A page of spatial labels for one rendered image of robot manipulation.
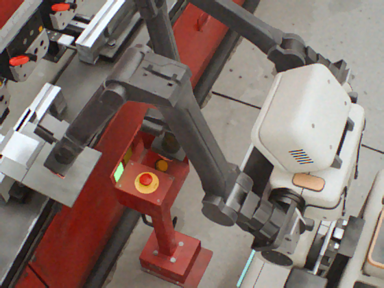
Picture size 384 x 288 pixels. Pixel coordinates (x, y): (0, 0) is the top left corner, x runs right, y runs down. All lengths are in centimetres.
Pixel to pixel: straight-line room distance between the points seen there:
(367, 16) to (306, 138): 228
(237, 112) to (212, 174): 174
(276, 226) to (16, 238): 79
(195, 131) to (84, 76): 95
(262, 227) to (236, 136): 158
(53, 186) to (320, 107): 75
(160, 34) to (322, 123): 49
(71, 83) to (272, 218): 94
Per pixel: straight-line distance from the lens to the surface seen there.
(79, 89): 195
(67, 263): 209
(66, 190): 162
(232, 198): 126
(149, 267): 252
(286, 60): 147
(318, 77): 129
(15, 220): 177
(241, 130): 285
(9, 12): 148
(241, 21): 146
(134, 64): 103
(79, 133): 132
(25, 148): 172
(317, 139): 125
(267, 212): 128
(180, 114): 104
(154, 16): 146
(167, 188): 183
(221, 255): 257
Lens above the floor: 240
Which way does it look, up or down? 58 degrees down
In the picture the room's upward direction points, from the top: 5 degrees counter-clockwise
